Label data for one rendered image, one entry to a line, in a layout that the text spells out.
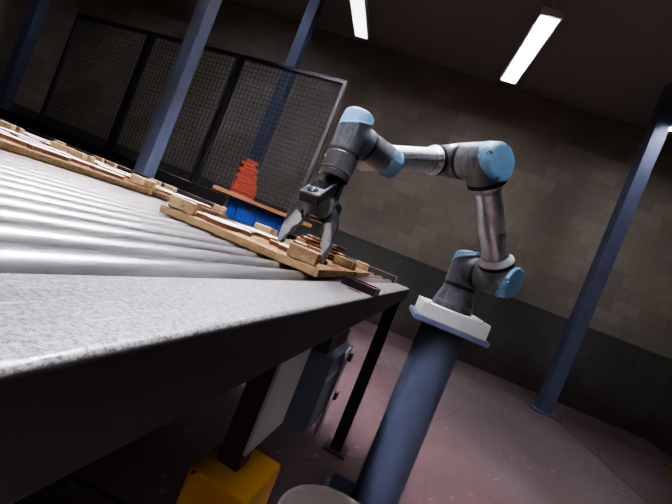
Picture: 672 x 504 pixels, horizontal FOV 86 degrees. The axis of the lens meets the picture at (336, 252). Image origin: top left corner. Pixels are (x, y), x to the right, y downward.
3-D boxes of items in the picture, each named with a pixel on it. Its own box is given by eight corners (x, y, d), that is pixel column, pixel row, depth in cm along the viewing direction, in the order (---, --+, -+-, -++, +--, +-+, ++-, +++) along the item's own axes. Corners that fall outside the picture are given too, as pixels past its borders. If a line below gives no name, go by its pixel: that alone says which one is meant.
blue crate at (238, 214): (272, 232, 209) (278, 216, 209) (282, 238, 180) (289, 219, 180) (219, 212, 198) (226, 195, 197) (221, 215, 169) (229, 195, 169)
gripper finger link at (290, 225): (284, 249, 86) (312, 223, 86) (276, 245, 80) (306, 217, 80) (276, 239, 87) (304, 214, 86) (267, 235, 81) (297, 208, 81)
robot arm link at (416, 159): (450, 144, 126) (330, 134, 101) (477, 143, 117) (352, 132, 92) (447, 178, 128) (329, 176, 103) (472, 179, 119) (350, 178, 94)
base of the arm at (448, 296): (467, 313, 143) (476, 290, 143) (473, 318, 128) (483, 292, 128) (431, 300, 147) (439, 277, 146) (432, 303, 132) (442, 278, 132)
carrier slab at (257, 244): (353, 276, 104) (355, 271, 103) (316, 278, 63) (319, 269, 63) (249, 234, 111) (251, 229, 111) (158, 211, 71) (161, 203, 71)
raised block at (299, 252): (316, 267, 66) (321, 253, 65) (313, 267, 64) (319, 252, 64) (288, 255, 67) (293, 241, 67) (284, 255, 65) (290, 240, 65)
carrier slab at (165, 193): (226, 219, 148) (230, 209, 148) (150, 195, 108) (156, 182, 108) (162, 192, 157) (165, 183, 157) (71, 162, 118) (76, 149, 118)
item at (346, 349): (329, 426, 66) (365, 334, 65) (302, 462, 52) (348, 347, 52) (277, 397, 69) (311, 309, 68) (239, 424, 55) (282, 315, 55)
